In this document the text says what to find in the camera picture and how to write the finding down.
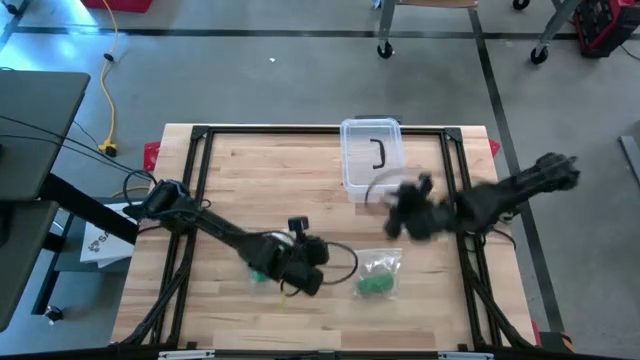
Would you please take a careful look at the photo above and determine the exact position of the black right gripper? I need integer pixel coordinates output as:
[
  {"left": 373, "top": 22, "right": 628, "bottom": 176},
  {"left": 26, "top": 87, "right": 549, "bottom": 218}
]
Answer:
[{"left": 382, "top": 172, "right": 459, "bottom": 242}]

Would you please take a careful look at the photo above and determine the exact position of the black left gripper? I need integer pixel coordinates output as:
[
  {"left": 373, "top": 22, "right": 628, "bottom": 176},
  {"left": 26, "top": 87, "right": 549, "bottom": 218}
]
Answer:
[{"left": 259, "top": 234, "right": 331, "bottom": 297}]

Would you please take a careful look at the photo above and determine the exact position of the clear plastic container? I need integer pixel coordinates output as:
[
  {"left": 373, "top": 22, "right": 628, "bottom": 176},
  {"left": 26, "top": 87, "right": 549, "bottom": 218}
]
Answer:
[{"left": 339, "top": 117, "right": 409, "bottom": 204}]

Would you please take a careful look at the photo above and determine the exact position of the clear zip bag white label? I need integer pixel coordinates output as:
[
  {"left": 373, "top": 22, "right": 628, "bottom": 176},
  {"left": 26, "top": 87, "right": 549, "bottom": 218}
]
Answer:
[{"left": 248, "top": 268, "right": 274, "bottom": 287}]

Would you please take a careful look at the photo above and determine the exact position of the clear plastic zip bag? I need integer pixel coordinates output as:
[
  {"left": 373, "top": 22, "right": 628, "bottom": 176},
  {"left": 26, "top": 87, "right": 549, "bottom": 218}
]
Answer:
[{"left": 351, "top": 247, "right": 405, "bottom": 302}]

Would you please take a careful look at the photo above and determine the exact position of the green bandage strip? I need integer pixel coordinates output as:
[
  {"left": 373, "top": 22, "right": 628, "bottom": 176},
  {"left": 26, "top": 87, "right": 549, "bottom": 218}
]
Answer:
[{"left": 356, "top": 272, "right": 395, "bottom": 297}]

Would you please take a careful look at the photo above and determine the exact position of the white printed paper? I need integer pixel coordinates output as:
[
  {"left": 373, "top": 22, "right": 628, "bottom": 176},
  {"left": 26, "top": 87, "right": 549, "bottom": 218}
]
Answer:
[{"left": 78, "top": 202, "right": 139, "bottom": 270}]

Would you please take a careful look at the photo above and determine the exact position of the grey metal cart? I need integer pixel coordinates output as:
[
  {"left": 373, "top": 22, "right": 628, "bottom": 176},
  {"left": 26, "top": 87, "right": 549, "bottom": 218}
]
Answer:
[
  {"left": 511, "top": 0, "right": 589, "bottom": 66},
  {"left": 372, "top": 0, "right": 481, "bottom": 61}
]

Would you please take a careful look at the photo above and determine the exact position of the black caster wheel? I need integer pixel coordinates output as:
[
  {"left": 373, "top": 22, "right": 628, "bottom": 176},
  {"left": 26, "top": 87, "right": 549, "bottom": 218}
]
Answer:
[{"left": 43, "top": 304, "right": 65, "bottom": 325}]

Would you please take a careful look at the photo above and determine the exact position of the grey metal bar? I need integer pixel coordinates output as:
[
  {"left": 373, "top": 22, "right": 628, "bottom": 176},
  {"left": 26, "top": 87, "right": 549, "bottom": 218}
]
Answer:
[{"left": 618, "top": 134, "right": 640, "bottom": 189}]

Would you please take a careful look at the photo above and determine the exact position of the grey desk top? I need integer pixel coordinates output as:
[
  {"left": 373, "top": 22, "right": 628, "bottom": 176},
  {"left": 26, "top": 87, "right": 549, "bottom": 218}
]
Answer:
[
  {"left": 0, "top": 69, "right": 92, "bottom": 202},
  {"left": 0, "top": 199, "right": 60, "bottom": 332}
]

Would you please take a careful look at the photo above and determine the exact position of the red and black crate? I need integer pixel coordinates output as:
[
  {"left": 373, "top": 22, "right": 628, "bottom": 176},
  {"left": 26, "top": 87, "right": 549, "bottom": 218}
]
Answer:
[{"left": 571, "top": 0, "right": 640, "bottom": 60}]

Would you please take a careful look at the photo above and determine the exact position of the red flat object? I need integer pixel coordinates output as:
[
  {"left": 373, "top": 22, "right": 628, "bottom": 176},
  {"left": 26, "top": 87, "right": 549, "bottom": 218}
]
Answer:
[{"left": 81, "top": 0, "right": 155, "bottom": 15}]

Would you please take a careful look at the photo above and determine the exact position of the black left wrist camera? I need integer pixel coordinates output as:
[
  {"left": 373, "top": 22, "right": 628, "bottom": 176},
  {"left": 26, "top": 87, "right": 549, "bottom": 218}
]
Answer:
[{"left": 288, "top": 215, "right": 311, "bottom": 239}]

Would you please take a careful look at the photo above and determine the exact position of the black container handle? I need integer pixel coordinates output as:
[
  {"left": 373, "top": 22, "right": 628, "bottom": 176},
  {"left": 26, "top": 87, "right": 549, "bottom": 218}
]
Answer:
[{"left": 369, "top": 138, "right": 386, "bottom": 170}]

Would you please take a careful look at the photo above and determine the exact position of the silver mounting bracket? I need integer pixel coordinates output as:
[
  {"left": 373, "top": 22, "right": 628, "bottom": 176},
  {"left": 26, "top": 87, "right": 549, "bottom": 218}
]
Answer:
[
  {"left": 157, "top": 349, "right": 217, "bottom": 360},
  {"left": 437, "top": 351, "right": 495, "bottom": 360}
]

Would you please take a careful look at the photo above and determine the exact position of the yellow extension cable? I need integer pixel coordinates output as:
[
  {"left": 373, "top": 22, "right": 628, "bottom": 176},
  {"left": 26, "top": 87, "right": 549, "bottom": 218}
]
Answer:
[{"left": 97, "top": 0, "right": 122, "bottom": 157}]

